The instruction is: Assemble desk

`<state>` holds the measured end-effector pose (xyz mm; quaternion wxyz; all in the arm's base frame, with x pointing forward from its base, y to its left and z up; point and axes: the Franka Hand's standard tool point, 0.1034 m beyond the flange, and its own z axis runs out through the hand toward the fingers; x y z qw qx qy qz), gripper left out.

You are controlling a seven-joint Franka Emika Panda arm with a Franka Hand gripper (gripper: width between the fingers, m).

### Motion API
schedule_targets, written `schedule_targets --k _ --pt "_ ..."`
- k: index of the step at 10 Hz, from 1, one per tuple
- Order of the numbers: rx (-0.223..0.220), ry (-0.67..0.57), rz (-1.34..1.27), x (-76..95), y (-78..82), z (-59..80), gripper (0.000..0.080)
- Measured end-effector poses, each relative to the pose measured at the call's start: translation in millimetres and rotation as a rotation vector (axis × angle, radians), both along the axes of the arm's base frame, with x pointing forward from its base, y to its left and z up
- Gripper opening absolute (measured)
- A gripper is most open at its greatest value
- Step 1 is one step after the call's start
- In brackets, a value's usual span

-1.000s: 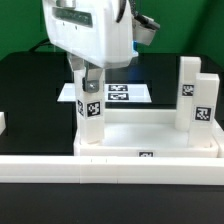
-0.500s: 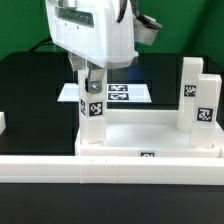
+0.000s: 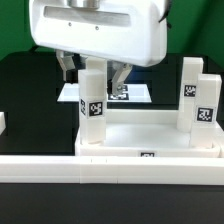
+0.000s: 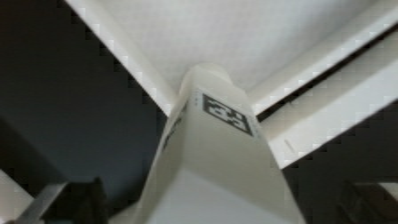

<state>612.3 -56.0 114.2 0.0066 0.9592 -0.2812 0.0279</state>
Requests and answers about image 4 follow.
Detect white desk top tray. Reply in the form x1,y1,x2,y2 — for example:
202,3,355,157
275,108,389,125
64,0,398,112

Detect white block at left edge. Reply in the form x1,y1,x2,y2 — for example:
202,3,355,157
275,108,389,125
0,170,34,224

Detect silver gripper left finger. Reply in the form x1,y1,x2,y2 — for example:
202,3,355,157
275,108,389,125
10,178,108,224

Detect white desk leg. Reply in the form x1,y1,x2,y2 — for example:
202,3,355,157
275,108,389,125
110,63,305,224

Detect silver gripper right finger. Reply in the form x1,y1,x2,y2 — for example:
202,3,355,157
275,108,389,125
339,182,398,224

